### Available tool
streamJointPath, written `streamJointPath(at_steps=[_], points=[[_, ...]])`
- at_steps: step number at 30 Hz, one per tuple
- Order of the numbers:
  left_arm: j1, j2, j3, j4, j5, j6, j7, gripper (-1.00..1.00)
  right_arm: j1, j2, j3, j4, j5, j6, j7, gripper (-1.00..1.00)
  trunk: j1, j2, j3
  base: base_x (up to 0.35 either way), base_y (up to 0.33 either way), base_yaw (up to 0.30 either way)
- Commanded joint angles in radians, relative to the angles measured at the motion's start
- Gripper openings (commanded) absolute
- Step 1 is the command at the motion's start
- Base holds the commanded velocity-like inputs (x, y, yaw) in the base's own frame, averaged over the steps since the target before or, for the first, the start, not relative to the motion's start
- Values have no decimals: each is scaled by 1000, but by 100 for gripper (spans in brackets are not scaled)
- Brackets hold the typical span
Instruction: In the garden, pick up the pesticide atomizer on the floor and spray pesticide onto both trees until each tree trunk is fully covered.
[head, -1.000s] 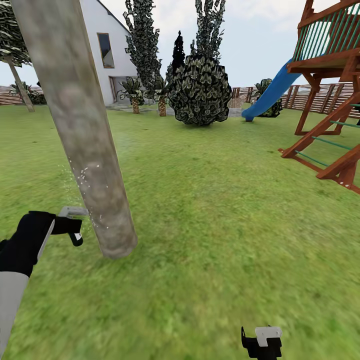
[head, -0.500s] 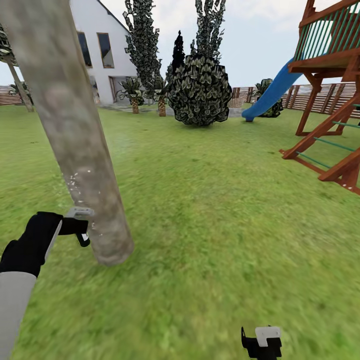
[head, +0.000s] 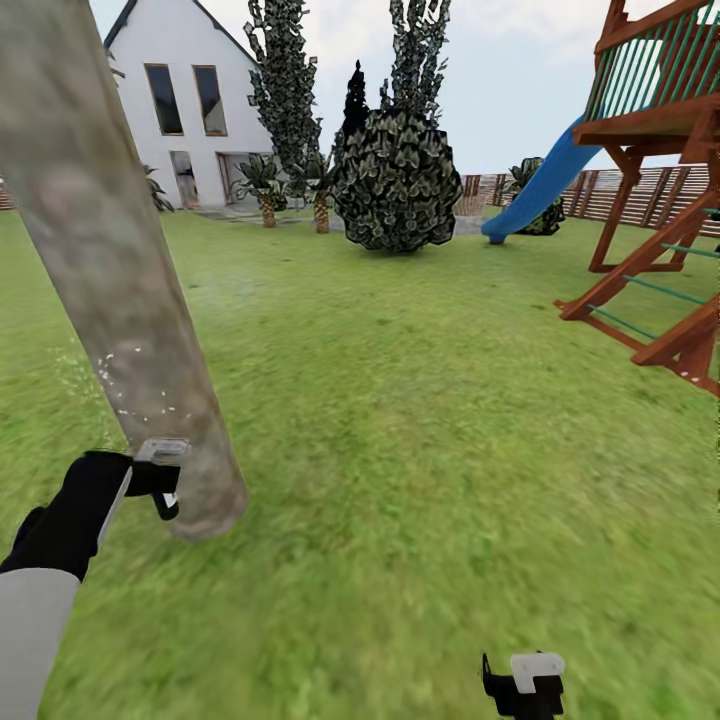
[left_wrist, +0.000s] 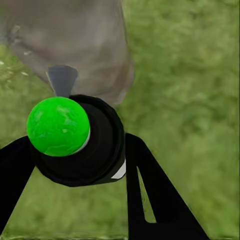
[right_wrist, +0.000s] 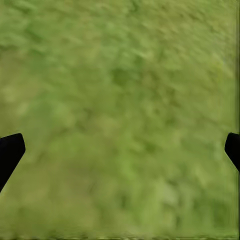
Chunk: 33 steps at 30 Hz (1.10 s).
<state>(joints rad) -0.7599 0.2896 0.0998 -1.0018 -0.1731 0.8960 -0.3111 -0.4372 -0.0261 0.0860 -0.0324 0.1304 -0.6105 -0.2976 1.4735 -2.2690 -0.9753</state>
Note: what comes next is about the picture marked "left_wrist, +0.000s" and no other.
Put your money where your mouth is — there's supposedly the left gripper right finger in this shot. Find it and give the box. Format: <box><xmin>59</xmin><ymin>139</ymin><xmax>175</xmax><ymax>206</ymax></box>
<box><xmin>125</xmin><ymin>133</ymin><xmax>210</xmax><ymax>240</ymax></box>

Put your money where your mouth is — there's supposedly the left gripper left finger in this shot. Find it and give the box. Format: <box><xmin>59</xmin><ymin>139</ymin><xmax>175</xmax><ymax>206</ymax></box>
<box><xmin>0</xmin><ymin>136</ymin><xmax>36</xmax><ymax>235</ymax></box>

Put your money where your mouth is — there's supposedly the pesticide atomizer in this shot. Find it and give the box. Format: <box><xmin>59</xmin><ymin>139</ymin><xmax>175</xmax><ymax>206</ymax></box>
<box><xmin>26</xmin><ymin>65</ymin><xmax>127</xmax><ymax>188</ymax></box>

